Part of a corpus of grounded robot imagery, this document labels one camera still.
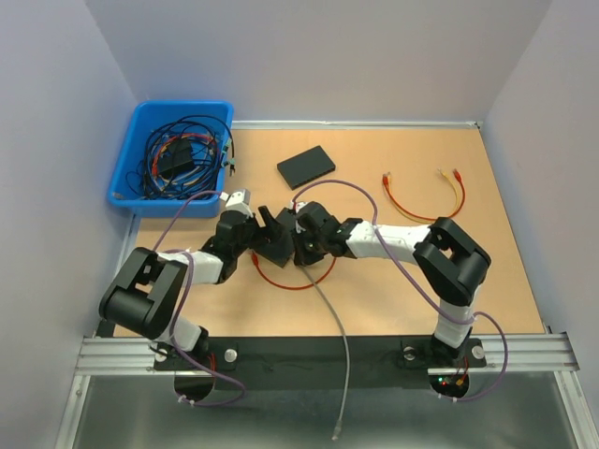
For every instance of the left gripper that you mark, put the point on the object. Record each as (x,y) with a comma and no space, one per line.
(252,223)

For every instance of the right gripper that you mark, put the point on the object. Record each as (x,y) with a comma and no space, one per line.
(300,255)

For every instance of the black network switch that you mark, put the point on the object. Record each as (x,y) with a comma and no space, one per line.
(284,242)
(305,167)

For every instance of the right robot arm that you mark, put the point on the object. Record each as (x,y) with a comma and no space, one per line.
(451,261)

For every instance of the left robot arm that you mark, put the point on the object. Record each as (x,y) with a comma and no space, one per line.
(145,296)

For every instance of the blue plastic bin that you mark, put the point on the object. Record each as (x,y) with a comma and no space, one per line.
(172,149)

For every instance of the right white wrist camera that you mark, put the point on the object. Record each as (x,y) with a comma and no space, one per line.
(296,206)

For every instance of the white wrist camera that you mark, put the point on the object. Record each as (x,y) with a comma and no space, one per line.
(296,206)
(238,201)

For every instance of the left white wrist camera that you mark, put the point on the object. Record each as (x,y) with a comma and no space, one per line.
(238,201)

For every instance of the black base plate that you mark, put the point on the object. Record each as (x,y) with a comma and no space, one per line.
(320,363)

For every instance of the aluminium rail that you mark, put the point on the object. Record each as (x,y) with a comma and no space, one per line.
(526,353)

